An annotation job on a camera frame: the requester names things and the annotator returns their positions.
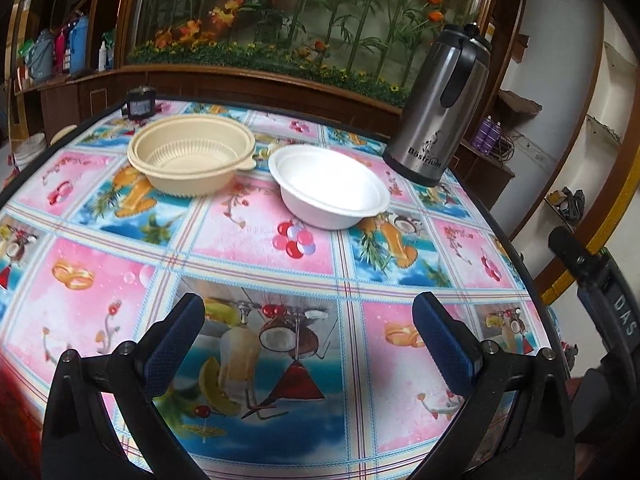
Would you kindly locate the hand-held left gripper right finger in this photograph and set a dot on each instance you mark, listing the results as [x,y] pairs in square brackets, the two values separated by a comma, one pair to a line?
[442,345]

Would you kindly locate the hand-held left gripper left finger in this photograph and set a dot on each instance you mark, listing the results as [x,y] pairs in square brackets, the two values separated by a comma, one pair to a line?
[170,345]

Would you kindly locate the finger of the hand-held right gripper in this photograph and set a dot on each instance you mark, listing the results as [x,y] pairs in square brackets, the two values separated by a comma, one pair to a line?
[575,255]

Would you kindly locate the stacked small beige bowls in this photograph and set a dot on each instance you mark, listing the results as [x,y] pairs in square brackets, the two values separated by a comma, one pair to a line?
[64,135]

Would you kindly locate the printed pink blue tablecloth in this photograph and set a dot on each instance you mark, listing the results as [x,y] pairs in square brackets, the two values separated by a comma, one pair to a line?
[240,225]

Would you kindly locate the purple bottle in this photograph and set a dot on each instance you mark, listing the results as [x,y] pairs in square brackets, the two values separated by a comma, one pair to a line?
[481,135]
[495,136]

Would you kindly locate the stainless steel thermos jug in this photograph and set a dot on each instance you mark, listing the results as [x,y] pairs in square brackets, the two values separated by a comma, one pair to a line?
[435,110]

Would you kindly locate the white plastic bucket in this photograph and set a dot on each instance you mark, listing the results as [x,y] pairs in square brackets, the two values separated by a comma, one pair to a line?
[30,152]

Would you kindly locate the small black device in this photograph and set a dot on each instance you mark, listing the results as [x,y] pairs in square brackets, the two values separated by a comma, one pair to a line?
[140,104]

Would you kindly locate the wooden display cabinet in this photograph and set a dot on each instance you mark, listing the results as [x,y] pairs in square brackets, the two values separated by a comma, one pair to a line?
[300,92]

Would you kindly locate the white spray bottle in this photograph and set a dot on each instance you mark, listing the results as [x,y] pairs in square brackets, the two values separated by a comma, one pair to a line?
[102,57]

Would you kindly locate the green bottle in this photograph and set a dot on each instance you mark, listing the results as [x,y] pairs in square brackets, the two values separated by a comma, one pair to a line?
[110,50]

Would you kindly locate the blue thermos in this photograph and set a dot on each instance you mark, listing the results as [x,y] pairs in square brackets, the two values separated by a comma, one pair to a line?
[79,45]

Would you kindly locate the red thermos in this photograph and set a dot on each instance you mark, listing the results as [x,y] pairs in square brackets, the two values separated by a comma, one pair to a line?
[60,50]

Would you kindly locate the blue-grey kettle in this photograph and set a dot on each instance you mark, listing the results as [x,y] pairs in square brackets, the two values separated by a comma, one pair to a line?
[41,57]

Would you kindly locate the artificial flower display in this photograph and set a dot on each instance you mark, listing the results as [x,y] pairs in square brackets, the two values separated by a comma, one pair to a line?
[300,20]

